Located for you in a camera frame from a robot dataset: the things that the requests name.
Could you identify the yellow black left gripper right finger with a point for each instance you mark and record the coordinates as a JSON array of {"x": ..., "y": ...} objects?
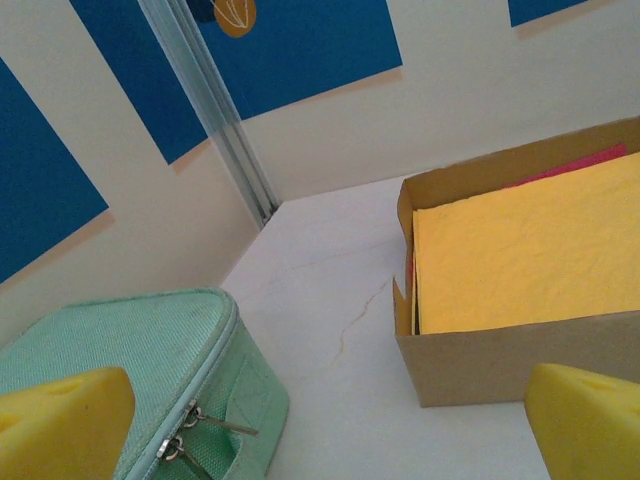
[{"x": 585, "y": 430}]

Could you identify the pink napkin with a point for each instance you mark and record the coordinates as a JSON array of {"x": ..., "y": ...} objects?
[{"x": 575, "y": 165}]

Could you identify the mint green zip case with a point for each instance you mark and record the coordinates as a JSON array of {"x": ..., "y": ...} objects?
[{"x": 150, "y": 340}]

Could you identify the aluminium frame post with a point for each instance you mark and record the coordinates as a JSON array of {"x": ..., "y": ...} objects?
[{"x": 215, "y": 115}]

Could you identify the yellow napkin stack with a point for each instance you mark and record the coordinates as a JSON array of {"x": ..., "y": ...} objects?
[{"x": 525, "y": 260}]

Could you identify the brown cardboard napkin box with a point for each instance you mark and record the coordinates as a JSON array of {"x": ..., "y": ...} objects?
[{"x": 475, "y": 365}]

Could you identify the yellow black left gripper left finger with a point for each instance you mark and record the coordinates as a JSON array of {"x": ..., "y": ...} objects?
[{"x": 60, "y": 430}]

